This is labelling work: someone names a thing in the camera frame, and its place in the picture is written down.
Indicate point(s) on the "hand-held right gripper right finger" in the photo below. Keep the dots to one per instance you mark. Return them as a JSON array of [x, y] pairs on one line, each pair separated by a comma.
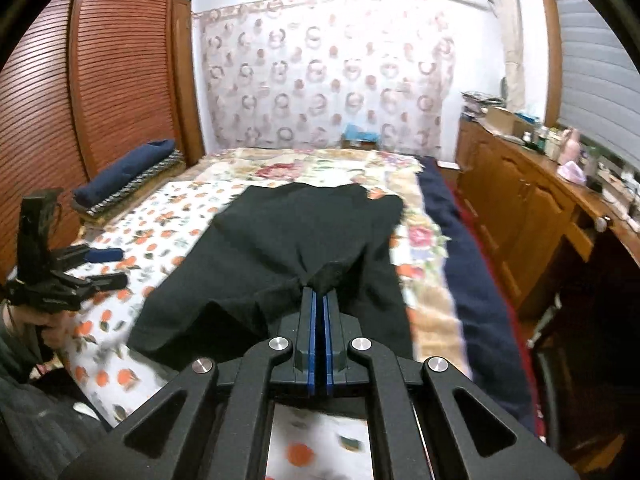
[[327, 350]]

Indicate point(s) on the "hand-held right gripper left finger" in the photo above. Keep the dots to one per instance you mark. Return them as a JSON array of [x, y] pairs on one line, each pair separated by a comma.
[[313, 350]]

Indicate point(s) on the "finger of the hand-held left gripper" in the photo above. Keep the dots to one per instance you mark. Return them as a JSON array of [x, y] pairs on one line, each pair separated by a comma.
[[107, 281], [102, 255]]

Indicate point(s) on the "black t-shirt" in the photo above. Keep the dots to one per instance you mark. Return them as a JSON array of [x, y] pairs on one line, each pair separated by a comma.
[[280, 240]]

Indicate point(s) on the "person's left hand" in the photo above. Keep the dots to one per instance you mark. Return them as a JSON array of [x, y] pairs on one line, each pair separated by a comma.
[[50, 332]]

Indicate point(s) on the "orange fruit print bedsheet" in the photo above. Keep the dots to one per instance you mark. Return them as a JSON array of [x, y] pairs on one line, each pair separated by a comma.
[[165, 230]]

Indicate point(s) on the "folded navy blanket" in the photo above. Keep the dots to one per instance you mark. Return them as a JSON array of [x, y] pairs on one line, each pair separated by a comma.
[[125, 170]]

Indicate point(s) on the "person's dark clothing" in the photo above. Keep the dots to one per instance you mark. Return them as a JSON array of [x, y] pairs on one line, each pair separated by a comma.
[[30, 410]]

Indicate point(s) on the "dark navy bed blanket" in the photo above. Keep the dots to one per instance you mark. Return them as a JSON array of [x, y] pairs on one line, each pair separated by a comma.
[[465, 240]]

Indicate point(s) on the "floral bedsheet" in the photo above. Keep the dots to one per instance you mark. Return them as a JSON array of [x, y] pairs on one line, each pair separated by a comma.
[[300, 165]]

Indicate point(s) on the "wooden louvred wardrobe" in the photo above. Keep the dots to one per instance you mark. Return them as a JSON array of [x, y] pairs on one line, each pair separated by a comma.
[[115, 60]]

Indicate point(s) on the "teal plastic bag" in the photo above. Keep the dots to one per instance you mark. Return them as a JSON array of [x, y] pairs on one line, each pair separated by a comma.
[[361, 133]]

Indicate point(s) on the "wooden cabinet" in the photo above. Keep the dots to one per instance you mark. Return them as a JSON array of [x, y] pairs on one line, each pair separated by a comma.
[[515, 195]]

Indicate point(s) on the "circle-patterned curtain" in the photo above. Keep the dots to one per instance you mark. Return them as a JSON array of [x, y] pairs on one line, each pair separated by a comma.
[[325, 70]]

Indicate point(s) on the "cardboard box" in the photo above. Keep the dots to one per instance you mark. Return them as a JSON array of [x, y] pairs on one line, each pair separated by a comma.
[[502, 121]]

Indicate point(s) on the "pile of papers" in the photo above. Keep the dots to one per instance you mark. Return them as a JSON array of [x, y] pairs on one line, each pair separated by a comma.
[[479, 104]]

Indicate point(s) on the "pink cloth bundle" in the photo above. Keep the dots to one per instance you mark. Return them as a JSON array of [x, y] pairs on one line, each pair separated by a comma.
[[571, 172]]

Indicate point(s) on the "pink bottle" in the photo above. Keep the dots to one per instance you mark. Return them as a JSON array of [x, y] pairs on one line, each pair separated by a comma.
[[571, 146]]

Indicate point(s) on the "beige side curtain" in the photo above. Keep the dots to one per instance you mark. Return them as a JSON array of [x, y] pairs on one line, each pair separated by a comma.
[[510, 35]]

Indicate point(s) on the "grey window blind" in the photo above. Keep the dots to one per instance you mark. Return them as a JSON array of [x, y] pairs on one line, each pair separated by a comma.
[[595, 60]]

